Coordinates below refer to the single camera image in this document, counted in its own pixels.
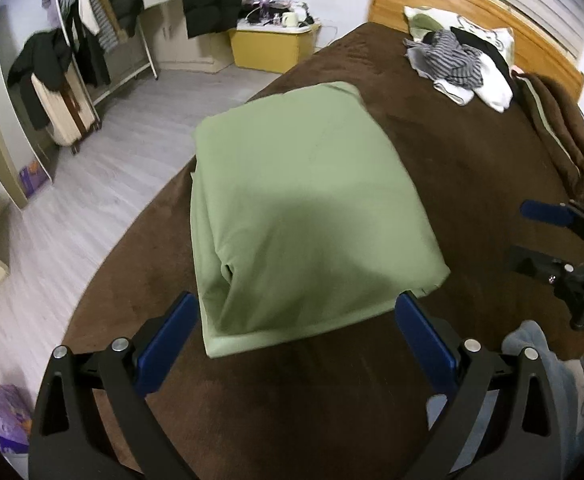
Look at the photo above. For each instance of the brown fleece blanket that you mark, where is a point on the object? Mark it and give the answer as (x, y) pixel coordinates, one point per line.
(567, 135)

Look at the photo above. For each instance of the purple printed bag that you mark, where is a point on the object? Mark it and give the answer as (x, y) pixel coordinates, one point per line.
(6, 415)

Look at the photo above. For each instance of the white garment with black trim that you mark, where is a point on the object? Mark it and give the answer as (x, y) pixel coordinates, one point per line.
(454, 92)

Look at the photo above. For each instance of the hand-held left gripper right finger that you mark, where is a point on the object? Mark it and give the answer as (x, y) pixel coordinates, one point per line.
(424, 347)

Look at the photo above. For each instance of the beige suitcase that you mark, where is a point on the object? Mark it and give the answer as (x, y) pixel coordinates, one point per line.
(66, 120)

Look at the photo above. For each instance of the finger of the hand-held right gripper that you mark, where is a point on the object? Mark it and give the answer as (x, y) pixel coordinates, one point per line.
(547, 211)
(537, 262)

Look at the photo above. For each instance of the white clothes rack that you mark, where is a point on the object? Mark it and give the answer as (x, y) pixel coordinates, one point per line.
(146, 45)

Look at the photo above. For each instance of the white mug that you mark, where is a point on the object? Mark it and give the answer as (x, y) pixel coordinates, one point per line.
(289, 20)

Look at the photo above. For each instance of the person's light blue pants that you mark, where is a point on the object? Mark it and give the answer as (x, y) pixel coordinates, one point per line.
(562, 385)

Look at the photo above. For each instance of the cream low cabinet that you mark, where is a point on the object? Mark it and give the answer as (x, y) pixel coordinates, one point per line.
(191, 55)

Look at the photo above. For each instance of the white ribbed wall panel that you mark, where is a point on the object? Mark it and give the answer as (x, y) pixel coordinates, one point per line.
(512, 5)

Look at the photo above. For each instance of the black jacket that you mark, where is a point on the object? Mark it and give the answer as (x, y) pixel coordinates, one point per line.
(36, 60)

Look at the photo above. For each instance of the small purple package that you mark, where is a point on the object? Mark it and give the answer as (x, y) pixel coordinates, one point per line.
(32, 180)

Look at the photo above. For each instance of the bed with brown sheet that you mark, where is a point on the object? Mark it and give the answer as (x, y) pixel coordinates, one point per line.
(462, 160)

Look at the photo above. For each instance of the green jacket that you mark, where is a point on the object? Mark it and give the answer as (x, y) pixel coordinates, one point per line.
(297, 200)

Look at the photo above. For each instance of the white fleece garment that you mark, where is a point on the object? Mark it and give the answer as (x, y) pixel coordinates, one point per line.
(494, 85)

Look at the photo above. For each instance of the grey striped garment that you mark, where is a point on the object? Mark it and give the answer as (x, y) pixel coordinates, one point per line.
(447, 57)

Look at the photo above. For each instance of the pile of mixed clothes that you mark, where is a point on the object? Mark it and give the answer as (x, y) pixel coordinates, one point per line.
(497, 40)

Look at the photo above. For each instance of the black hanging garment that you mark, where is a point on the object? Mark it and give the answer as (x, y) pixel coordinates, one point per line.
(89, 55)

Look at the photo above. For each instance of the yellow storage box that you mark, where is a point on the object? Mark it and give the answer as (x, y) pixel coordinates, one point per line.
(267, 52)

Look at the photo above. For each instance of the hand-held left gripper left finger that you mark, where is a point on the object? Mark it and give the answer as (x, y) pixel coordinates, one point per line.
(166, 347)

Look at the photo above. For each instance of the striped hanging shirt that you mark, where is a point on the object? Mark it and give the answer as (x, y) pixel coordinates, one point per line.
(102, 25)

